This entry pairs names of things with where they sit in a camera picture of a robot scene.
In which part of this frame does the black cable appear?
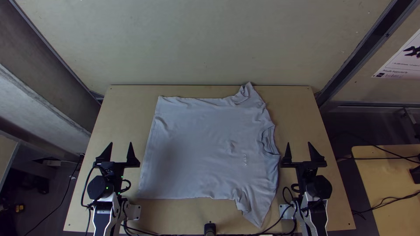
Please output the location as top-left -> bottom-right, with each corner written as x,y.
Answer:
121,221 -> 206,236
81,165 -> 109,210
373,145 -> 420,164
352,191 -> 420,218
23,154 -> 83,236
249,205 -> 294,236

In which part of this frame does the grey t-shirt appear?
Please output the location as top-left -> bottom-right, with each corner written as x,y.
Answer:
136,82 -> 282,229

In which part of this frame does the pale wooden side table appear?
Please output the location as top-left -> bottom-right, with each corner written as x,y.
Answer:
351,144 -> 420,236

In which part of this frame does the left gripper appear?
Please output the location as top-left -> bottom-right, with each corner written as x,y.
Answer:
93,142 -> 141,184

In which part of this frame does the white paper poster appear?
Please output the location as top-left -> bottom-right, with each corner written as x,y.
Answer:
371,28 -> 420,80

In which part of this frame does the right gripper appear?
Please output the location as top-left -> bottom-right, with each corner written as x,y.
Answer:
280,142 -> 328,186

